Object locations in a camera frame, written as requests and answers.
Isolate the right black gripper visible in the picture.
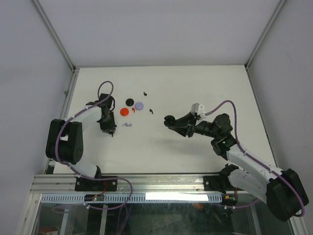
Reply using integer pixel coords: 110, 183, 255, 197
168, 111, 220, 139

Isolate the black round charging case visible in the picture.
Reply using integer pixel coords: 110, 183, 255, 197
164, 115, 176, 128

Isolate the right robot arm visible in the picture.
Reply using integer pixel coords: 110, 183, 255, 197
164, 112, 309, 222

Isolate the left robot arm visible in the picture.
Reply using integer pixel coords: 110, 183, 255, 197
45, 94, 117, 190

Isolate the orange round charging case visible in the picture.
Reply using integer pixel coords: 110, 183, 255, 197
120, 108, 129, 117

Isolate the lilac round charging case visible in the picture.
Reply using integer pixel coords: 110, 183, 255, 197
134, 102, 144, 111

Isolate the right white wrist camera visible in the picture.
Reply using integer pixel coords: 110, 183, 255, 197
190, 103, 206, 120

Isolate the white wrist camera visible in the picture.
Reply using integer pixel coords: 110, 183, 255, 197
108, 96, 115, 112
190, 103, 206, 120

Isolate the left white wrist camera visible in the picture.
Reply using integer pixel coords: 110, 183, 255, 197
108, 96, 115, 112

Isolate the aluminium mounting rail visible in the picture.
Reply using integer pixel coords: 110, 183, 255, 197
30, 173, 219, 194

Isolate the left black base bracket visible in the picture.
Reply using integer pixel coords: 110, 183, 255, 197
75, 176, 118, 192

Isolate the black base bracket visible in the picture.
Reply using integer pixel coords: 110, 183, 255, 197
75, 176, 118, 192
203, 175, 223, 192

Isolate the right black base bracket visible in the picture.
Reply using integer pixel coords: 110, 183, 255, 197
203, 175, 223, 192

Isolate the purple cable under rail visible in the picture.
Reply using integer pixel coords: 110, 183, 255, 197
84, 190, 134, 235

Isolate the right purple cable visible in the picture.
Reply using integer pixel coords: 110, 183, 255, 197
204, 99, 306, 218

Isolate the grey slotted cable duct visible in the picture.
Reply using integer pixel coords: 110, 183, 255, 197
41, 192, 222, 204

